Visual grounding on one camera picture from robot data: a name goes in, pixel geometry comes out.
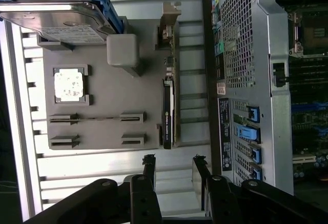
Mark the silver CPU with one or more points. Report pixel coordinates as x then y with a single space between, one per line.
69 86

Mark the green RAM stick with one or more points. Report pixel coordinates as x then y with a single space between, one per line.
97 118

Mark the CPU socket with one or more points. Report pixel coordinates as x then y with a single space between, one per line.
316 33

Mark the dark blue slot clip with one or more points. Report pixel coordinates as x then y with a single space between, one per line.
256 154
257 174
253 113

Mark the grey parts rack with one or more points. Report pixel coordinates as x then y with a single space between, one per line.
115 93

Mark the green motherboard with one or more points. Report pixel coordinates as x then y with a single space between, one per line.
307 131

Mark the blue expansion slot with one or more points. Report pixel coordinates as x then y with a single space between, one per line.
307 106

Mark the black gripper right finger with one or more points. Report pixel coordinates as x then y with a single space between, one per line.
220 198

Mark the hard drive in blue caddy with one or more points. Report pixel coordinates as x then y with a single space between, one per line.
102 3

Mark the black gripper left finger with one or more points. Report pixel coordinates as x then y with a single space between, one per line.
146 198

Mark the white expansion slot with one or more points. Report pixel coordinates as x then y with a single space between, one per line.
303 158

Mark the silver hard disk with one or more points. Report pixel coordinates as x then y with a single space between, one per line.
51 19

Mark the black silver PC case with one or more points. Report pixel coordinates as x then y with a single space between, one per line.
256 55

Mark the light blue slot clip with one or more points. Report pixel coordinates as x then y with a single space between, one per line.
247 133

